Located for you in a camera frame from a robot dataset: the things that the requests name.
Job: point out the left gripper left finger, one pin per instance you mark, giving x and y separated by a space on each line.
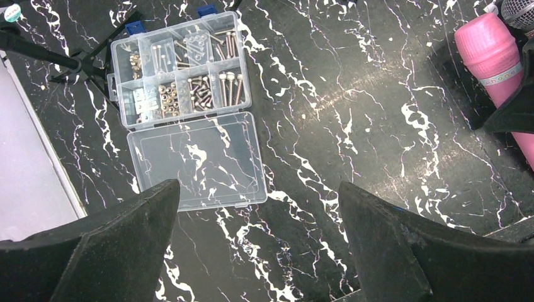
112 255

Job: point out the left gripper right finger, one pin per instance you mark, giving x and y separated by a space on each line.
402 256

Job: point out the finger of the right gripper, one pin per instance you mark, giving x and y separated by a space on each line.
516 114

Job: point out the pink microphone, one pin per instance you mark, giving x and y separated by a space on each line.
490 53

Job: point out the small black shock-mount tripod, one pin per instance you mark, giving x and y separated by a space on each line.
93 66

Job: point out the rhinestone glitter microphone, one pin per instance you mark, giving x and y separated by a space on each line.
518 14

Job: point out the clear plastic screw box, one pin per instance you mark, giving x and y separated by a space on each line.
183 93

